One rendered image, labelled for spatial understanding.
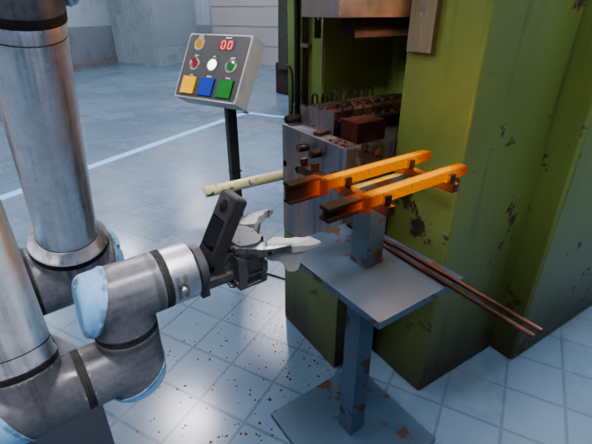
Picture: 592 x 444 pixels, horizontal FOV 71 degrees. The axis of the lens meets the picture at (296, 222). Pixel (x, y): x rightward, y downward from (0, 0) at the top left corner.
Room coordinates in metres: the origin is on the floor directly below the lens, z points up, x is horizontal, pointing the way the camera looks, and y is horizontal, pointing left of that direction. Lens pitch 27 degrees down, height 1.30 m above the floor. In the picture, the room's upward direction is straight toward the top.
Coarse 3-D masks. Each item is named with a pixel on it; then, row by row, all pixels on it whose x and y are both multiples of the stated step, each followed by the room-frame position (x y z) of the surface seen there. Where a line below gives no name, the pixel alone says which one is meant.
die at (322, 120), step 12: (372, 96) 1.66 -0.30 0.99; (300, 108) 1.54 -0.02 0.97; (312, 108) 1.48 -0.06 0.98; (324, 108) 1.41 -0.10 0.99; (348, 108) 1.43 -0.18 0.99; (360, 108) 1.43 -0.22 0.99; (384, 108) 1.49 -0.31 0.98; (396, 108) 1.52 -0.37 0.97; (300, 120) 1.54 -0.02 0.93; (312, 120) 1.47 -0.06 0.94; (324, 120) 1.41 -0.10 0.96; (336, 120) 1.37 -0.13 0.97; (396, 120) 1.53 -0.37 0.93; (336, 132) 1.38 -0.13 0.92
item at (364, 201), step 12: (444, 168) 0.92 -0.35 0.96; (456, 168) 0.92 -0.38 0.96; (408, 180) 0.85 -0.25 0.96; (420, 180) 0.85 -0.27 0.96; (432, 180) 0.86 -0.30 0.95; (444, 180) 0.89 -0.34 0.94; (360, 192) 0.77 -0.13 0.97; (372, 192) 0.78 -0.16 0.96; (384, 192) 0.78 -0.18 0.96; (396, 192) 0.80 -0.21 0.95; (408, 192) 0.82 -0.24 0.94; (324, 204) 0.71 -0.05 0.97; (336, 204) 0.71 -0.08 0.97; (348, 204) 0.72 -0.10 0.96; (360, 204) 0.75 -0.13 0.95; (372, 204) 0.76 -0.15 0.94; (324, 216) 0.70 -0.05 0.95; (336, 216) 0.71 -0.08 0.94; (348, 216) 0.72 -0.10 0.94
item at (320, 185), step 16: (384, 160) 0.98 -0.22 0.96; (400, 160) 0.98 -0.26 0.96; (416, 160) 1.01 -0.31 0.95; (320, 176) 0.85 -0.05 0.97; (336, 176) 0.87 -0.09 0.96; (352, 176) 0.89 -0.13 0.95; (368, 176) 0.92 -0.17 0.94; (288, 192) 0.79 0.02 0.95; (304, 192) 0.82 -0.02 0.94; (320, 192) 0.83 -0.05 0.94
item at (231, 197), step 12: (228, 192) 0.59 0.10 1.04; (216, 204) 0.59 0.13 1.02; (228, 204) 0.57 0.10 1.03; (240, 204) 0.57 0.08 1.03; (216, 216) 0.58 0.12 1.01; (228, 216) 0.56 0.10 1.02; (240, 216) 0.57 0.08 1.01; (216, 228) 0.57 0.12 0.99; (228, 228) 0.56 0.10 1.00; (204, 240) 0.57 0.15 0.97; (216, 240) 0.55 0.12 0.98; (228, 240) 0.56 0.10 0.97; (204, 252) 0.56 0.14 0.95; (216, 252) 0.55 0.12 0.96; (216, 264) 0.55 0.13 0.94
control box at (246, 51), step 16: (192, 48) 1.91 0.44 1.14; (208, 48) 1.86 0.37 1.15; (224, 48) 1.82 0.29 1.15; (240, 48) 1.78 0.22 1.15; (256, 48) 1.79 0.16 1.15; (224, 64) 1.78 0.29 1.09; (240, 64) 1.74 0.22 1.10; (256, 64) 1.79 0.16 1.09; (240, 80) 1.70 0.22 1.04; (176, 96) 1.84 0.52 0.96; (192, 96) 1.79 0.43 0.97; (240, 96) 1.69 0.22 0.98
